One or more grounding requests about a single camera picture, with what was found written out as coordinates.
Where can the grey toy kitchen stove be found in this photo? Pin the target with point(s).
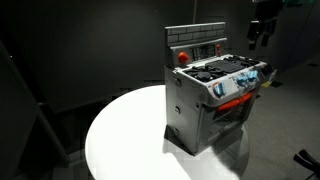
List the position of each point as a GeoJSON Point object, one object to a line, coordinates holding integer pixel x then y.
{"type": "Point", "coordinates": [186, 110]}

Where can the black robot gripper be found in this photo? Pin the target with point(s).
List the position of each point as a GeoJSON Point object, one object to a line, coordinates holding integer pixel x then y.
{"type": "Point", "coordinates": [268, 10]}

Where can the white round pedestal table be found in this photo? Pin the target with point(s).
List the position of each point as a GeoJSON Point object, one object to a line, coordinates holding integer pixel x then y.
{"type": "Point", "coordinates": [130, 140]}

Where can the red timer knob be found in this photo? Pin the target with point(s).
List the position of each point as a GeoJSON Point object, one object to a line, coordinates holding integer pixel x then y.
{"type": "Point", "coordinates": [183, 57]}

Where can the black stand leg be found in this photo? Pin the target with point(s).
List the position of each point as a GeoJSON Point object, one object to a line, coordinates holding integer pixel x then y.
{"type": "Point", "coordinates": [308, 161]}

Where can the blue stove knob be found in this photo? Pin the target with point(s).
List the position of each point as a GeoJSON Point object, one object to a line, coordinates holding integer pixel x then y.
{"type": "Point", "coordinates": [252, 74]}
{"type": "Point", "coordinates": [241, 79]}
{"type": "Point", "coordinates": [218, 90]}

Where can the small red stove button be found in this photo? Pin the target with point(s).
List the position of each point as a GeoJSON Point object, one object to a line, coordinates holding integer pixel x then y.
{"type": "Point", "coordinates": [218, 46]}

